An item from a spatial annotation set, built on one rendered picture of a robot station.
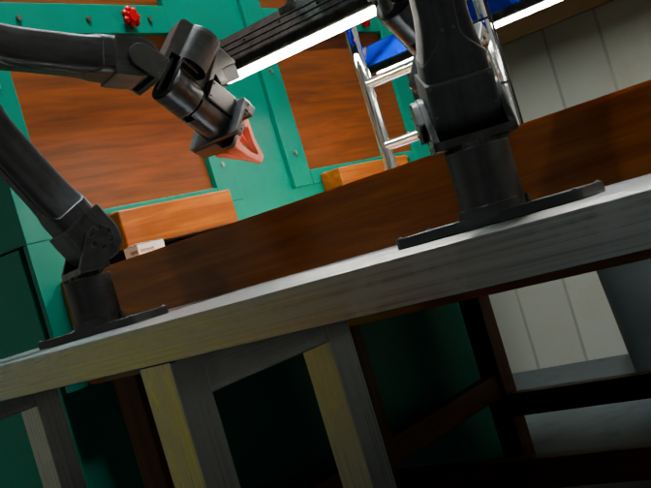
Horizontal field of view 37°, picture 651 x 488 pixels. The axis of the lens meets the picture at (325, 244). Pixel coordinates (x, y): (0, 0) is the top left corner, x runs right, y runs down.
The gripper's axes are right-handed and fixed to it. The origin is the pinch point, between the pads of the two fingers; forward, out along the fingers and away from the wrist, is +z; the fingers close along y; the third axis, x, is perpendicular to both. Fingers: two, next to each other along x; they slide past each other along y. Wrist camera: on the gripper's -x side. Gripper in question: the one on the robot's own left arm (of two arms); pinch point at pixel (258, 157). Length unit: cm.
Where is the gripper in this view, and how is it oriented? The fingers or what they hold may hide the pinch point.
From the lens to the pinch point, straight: 152.8
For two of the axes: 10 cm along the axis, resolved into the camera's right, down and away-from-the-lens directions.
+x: -1.7, 8.4, -5.1
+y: -7.6, 2.3, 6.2
